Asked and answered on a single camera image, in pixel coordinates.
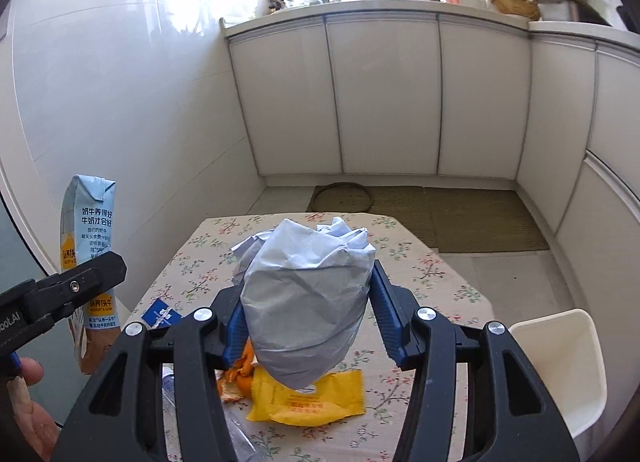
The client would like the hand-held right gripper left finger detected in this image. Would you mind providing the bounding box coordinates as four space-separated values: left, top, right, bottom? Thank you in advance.
50 287 251 462

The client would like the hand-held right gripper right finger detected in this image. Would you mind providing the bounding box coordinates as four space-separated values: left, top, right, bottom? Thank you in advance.
370 259 576 462

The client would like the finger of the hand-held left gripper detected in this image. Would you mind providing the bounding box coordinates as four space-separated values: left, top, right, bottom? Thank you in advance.
22 251 127 341

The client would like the light blue milk carton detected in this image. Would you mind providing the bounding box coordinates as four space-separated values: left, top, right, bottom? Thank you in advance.
60 174 118 375

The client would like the grey plastic bag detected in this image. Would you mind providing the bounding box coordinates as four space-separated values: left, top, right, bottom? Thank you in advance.
231 216 377 390

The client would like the yellow snack packet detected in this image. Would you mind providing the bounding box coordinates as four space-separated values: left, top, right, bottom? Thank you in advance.
246 367 365 425

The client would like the clear plastic bottle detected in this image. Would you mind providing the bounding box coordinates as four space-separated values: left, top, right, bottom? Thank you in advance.
160 367 281 462

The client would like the white plastic bin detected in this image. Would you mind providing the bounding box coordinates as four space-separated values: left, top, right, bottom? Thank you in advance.
507 308 608 440

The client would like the person's left hand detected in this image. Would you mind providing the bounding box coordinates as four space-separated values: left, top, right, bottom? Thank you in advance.
10 357 63 462

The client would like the small blue packet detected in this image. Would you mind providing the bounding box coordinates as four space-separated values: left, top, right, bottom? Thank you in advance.
141 298 182 329

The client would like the floral tablecloth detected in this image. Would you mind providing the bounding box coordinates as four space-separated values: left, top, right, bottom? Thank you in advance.
117 212 496 462

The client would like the woven floor mat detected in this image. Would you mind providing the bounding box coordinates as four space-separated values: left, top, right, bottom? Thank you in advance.
310 185 438 249
424 187 551 253

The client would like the round woven tray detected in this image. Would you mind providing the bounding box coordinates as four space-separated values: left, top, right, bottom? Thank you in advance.
307 183 373 213

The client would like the white base cabinet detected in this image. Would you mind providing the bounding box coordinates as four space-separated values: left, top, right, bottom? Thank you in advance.
222 0 533 190

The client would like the white curved side cabinet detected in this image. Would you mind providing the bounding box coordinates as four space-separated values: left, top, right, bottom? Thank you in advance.
515 22 640 323

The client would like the woven basket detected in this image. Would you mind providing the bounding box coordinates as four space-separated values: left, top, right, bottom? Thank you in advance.
490 0 541 20

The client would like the metal pot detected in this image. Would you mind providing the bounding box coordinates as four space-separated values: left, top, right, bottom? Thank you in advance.
535 0 583 22

